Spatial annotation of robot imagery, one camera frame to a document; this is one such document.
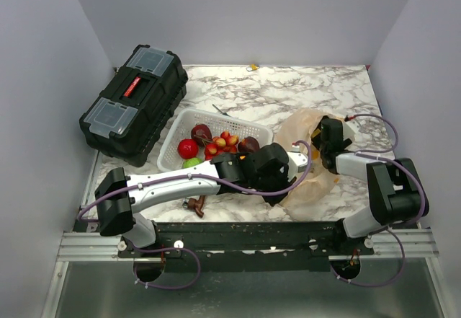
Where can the green fake fruit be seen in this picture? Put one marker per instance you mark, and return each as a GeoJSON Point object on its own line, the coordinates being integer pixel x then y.
{"type": "Point", "coordinates": [194, 161]}

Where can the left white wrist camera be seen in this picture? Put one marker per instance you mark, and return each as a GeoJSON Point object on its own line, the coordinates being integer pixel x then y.
{"type": "Point", "coordinates": [298, 162]}

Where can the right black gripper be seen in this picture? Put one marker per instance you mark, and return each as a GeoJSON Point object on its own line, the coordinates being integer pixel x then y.
{"type": "Point", "coordinates": [347, 143]}

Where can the red fake apple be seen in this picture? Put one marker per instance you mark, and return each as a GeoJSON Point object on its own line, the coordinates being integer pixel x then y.
{"type": "Point", "coordinates": [201, 134]}

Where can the brown faucet tap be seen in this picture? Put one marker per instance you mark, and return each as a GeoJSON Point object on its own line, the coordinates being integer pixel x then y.
{"type": "Point", "coordinates": [195, 204]}

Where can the red fake tomato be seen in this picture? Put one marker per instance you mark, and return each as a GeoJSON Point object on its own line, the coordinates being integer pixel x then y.
{"type": "Point", "coordinates": [187, 148]}

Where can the small grey hex key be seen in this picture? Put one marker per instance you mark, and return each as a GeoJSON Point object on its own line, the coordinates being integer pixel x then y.
{"type": "Point", "coordinates": [220, 111]}

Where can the white plastic basket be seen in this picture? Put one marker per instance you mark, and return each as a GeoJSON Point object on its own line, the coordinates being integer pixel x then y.
{"type": "Point", "coordinates": [169, 159]}

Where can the red fake cherry bunch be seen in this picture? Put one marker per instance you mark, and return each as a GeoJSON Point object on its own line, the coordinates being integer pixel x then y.
{"type": "Point", "coordinates": [225, 143]}

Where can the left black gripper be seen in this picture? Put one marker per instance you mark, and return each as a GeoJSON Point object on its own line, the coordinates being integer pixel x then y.
{"type": "Point", "coordinates": [283, 174]}

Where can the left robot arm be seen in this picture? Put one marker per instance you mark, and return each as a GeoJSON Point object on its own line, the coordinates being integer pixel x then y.
{"type": "Point", "coordinates": [121, 198]}

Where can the black mounting rail base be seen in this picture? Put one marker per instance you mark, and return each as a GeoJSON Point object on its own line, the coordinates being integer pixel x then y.
{"type": "Point", "coordinates": [240, 247]}

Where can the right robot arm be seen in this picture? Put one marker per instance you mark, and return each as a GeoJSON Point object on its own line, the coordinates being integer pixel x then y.
{"type": "Point", "coordinates": [395, 193]}

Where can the aluminium rail extrusion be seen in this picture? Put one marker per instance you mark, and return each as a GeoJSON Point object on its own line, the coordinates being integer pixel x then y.
{"type": "Point", "coordinates": [412, 243]}

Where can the dark maroon fake fruit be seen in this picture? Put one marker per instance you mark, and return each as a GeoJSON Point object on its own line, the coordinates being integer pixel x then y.
{"type": "Point", "coordinates": [248, 145]}

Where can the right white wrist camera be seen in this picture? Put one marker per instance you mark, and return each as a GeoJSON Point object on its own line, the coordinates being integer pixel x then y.
{"type": "Point", "coordinates": [350, 129]}

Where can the orange translucent plastic bag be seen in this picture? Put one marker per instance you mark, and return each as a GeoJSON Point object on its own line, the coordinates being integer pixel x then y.
{"type": "Point", "coordinates": [318, 197]}

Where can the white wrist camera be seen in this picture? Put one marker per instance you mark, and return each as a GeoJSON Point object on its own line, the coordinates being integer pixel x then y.
{"type": "Point", "coordinates": [350, 129]}
{"type": "Point", "coordinates": [298, 162]}

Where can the black plastic toolbox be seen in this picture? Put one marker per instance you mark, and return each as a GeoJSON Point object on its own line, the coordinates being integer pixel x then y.
{"type": "Point", "coordinates": [128, 116]}

